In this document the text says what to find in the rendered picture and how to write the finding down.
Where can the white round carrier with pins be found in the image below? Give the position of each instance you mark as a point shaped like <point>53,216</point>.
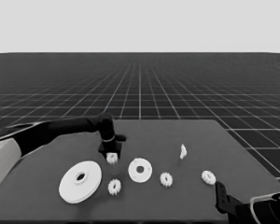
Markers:
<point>133,174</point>

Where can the large thick white disc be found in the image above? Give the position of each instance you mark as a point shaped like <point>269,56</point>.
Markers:
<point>68,189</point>

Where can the small white T-shaped piece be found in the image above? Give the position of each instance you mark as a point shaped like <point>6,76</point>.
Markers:
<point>183,151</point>

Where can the small white toothed gear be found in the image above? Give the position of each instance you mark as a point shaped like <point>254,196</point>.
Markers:
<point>109,159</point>
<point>170,179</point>
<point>118,187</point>
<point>212,178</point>

